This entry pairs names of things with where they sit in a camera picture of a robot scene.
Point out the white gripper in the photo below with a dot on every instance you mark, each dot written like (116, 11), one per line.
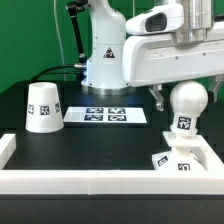
(162, 104)

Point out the white lamp bulb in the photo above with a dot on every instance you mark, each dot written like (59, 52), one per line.
(188, 100)

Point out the white lamp base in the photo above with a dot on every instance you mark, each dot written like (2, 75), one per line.
(190, 154)

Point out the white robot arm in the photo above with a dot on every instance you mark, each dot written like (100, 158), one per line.
(175, 40)

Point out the white lamp shade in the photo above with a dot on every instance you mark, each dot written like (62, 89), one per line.
(43, 108)

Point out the white marker sheet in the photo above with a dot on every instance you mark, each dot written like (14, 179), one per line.
(105, 115)

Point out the white table border fence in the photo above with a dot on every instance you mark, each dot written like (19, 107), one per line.
(64, 182)

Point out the black camera stand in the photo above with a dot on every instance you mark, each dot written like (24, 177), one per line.
(74, 8)

